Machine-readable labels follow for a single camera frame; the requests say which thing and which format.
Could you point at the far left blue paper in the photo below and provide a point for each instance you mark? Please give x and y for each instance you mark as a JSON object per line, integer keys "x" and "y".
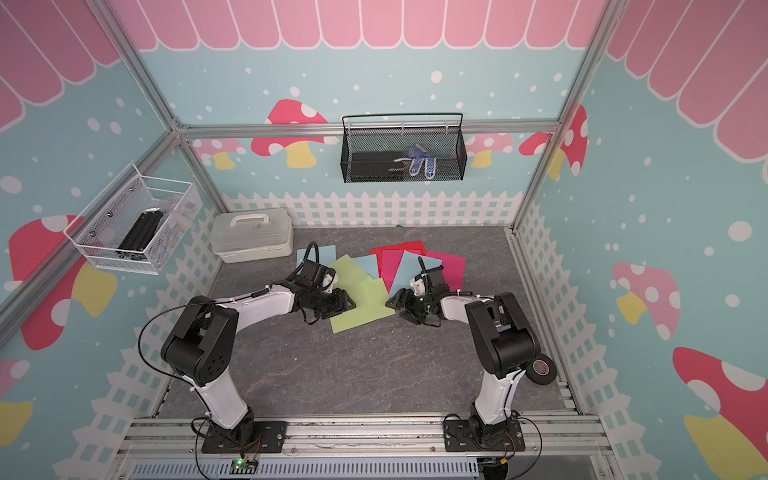
{"x": 324, "y": 255}

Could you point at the black mesh wall basket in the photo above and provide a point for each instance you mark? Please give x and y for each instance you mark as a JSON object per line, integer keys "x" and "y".
{"x": 440, "y": 133}

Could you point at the black block in wire basket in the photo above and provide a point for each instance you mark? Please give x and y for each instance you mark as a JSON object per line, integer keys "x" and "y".
{"x": 140, "y": 235}

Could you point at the middle blue paper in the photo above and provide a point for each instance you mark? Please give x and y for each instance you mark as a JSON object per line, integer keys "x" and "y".
{"x": 369, "y": 265}

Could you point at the blue paper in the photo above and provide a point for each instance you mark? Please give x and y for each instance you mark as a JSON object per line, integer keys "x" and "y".
{"x": 324, "y": 255}
{"x": 369, "y": 265}
{"x": 409, "y": 267}

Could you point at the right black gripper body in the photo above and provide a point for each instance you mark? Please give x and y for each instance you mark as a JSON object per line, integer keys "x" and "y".
{"x": 415, "y": 308}

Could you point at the black tape roll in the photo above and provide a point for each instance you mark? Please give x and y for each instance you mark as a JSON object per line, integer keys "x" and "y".
{"x": 541, "y": 370}

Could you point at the magenta paper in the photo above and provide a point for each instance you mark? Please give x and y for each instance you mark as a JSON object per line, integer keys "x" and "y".
{"x": 453, "y": 268}
{"x": 391, "y": 259}

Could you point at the blue white item in basket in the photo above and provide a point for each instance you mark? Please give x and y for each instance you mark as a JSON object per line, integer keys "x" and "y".
{"x": 417, "y": 162}

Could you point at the red paper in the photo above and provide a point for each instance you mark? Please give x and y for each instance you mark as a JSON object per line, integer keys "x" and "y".
{"x": 412, "y": 246}

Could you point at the green lit circuit board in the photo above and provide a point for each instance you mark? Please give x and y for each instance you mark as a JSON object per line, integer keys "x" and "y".
{"x": 243, "y": 466}

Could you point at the large green paper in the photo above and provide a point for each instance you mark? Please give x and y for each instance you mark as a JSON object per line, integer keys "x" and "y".
{"x": 370, "y": 298}

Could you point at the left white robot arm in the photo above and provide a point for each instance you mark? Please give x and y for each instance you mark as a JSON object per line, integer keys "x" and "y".
{"x": 200, "y": 346}

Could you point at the white wire wall basket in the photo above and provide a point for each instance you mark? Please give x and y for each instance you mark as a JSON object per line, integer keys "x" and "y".
{"x": 99, "y": 229}

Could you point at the small green paper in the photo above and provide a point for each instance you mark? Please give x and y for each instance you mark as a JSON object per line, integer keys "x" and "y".
{"x": 349, "y": 273}

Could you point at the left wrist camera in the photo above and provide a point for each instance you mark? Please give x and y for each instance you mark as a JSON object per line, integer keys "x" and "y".
{"x": 328, "y": 281}

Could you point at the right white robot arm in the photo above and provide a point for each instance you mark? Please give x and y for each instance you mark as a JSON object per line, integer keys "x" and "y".
{"x": 506, "y": 346}

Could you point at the white plastic storage box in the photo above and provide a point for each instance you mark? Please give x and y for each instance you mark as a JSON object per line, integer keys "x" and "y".
{"x": 252, "y": 235}

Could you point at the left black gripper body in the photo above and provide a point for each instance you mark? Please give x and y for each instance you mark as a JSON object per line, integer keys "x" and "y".
{"x": 327, "y": 304}

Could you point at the right blue paper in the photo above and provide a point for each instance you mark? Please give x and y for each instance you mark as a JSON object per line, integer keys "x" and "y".
{"x": 409, "y": 267}

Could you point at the black box in mesh basket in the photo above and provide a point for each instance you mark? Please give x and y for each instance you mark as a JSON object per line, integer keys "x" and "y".
{"x": 380, "y": 166}

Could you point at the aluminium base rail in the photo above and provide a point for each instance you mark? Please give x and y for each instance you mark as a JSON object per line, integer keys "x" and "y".
{"x": 558, "y": 445}

